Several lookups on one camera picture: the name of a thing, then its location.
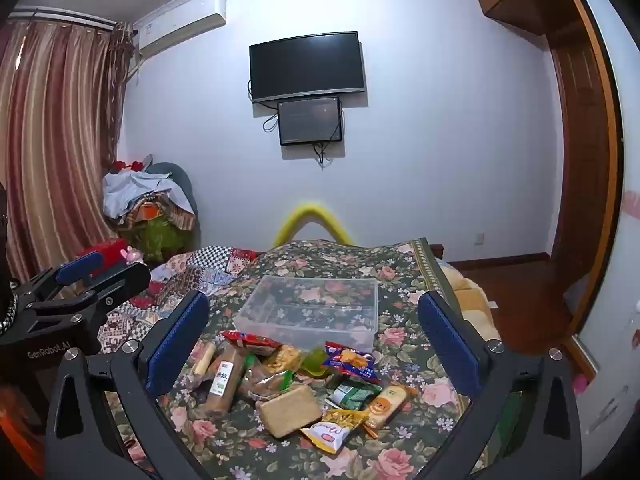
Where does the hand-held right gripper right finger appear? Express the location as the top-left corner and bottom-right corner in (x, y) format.
(417, 290), (583, 480)

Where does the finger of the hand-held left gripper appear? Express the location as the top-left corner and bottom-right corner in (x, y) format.
(20, 260), (152, 336)
(30, 252), (106, 293)

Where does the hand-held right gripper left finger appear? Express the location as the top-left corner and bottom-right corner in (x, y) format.
(45, 290), (211, 480)

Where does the cracker roll with white label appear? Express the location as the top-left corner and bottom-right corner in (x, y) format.
(204, 342), (248, 418)

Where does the orange face rice cracker packet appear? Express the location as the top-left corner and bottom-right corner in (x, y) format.
(362, 382), (408, 431)

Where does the clear cookie bag green seal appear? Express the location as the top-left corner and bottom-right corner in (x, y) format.
(237, 352), (296, 403)

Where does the blue and red snack packet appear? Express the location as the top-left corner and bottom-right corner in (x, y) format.
(322, 341), (383, 385)

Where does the brown cracker pack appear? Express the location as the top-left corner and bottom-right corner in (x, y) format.
(255, 385), (323, 438)

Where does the clear plastic storage box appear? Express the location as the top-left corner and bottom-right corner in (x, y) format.
(232, 275), (379, 353)

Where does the cream stick snack packet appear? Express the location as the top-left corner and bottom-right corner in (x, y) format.
(192, 341), (218, 376)

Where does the red plush toy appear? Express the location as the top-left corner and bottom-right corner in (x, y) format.
(75, 239), (131, 273)

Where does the floral bed cover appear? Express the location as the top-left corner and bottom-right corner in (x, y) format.
(100, 237), (501, 480)

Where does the cream blanket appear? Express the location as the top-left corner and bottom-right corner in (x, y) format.
(440, 260), (496, 341)

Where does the pile of clothes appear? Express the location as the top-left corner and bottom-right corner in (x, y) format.
(102, 160), (198, 263)

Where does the patchwork quilt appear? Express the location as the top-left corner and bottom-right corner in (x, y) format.
(97, 245), (261, 356)

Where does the green snack packet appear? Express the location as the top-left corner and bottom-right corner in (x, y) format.
(327, 380), (383, 413)

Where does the small clear peanut snack packet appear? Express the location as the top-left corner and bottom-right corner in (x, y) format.
(262, 344), (306, 376)

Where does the teal chair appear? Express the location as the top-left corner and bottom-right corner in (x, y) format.
(147, 161), (198, 226)

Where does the striped brown curtain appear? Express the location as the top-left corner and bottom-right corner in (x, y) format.
(0, 17), (133, 281)

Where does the green jelly cup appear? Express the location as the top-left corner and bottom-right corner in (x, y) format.
(299, 347), (331, 378)

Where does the white yellow noodle snack packet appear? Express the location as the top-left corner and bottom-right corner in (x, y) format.
(299, 408), (371, 455)

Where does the yellow foam tube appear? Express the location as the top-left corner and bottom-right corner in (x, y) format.
(272, 202), (356, 248)

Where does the white sliding door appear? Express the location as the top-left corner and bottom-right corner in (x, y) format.
(570, 0), (640, 461)

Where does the brown wooden door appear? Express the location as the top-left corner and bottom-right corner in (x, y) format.
(547, 0), (626, 351)

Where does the white air conditioner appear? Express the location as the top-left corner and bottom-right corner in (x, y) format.
(134, 0), (227, 58)

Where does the small black wall monitor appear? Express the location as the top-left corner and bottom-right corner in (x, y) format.
(277, 96), (343, 147)

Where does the wall television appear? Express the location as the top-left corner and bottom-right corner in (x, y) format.
(249, 31), (365, 104)

